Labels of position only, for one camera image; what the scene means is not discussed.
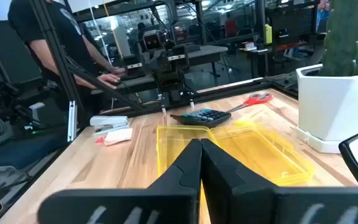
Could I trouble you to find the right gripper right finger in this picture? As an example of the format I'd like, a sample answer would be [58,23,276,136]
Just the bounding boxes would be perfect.
[200,139,358,224]

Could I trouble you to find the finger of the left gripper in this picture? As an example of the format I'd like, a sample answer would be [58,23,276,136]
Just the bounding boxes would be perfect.
[122,55,145,80]
[167,45,191,72]

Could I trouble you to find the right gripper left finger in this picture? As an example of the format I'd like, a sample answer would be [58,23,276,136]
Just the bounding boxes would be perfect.
[37,139,203,224]

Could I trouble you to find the yellow transparent pencil case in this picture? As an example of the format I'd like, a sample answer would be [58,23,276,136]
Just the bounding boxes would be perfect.
[156,119,316,187]

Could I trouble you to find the black desk calculator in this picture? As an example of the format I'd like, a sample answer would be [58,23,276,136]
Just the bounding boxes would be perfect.
[170,108,232,128]

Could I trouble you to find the pink sticky notepad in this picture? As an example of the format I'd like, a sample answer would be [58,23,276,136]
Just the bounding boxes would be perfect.
[103,128,134,146]

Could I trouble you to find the scissors with plastic handles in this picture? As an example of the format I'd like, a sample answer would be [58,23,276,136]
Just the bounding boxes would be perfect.
[227,92,273,113]

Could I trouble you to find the grey desk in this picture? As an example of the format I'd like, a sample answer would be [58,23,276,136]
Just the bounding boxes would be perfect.
[90,45,229,96]

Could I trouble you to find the white stapler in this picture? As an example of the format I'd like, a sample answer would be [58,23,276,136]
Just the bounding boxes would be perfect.
[89,115,131,136]

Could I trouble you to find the person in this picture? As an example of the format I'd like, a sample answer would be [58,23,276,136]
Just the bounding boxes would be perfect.
[7,0,127,91]

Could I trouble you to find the yellow bottle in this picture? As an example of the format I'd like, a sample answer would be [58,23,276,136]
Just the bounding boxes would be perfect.
[264,24,273,45]

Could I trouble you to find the white hexagonal plant pot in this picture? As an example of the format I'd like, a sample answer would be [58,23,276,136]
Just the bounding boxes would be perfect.
[295,61,358,154]

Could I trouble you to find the office chair blue seat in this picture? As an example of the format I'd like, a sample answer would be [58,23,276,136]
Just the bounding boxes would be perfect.
[0,101,70,170]

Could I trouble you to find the green cactus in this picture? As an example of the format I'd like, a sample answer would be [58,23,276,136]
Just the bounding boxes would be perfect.
[318,0,358,77]

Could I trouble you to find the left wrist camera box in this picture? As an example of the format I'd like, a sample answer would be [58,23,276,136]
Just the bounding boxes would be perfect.
[142,30,165,52]

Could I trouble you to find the yellow hanging cable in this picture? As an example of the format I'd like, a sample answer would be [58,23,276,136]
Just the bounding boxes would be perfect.
[102,0,124,60]

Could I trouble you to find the silver frame bracket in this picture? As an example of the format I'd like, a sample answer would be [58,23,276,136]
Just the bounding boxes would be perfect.
[68,100,78,142]

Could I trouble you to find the black aluminium table frame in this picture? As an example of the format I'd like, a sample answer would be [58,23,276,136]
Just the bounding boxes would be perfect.
[29,0,300,144]

